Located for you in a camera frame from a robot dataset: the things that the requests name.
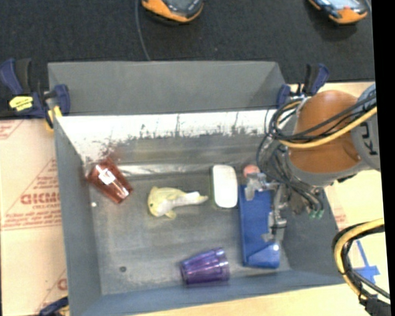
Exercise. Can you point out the brown cardboard board, red print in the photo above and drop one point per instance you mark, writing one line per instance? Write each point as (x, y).
(27, 211)

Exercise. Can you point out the yellow and white toy dolphin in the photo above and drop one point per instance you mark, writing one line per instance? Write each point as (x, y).
(167, 202)

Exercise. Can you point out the blue flat box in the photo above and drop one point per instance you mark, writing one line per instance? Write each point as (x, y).
(255, 224)

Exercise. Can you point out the grey metal bin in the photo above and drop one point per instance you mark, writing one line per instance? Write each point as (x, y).
(162, 236)

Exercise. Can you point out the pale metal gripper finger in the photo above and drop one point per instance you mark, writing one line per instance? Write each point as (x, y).
(274, 228)
(256, 182)

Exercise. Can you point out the clear red-brown plastic cup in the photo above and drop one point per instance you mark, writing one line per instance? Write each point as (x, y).
(109, 182)

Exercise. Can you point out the white sponge with green edge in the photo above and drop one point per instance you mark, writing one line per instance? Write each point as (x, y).
(225, 187)

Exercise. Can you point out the clear purple plastic cup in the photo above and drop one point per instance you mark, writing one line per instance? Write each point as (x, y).
(205, 266)

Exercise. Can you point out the small pink ball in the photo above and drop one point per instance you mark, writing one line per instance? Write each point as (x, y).
(250, 169)

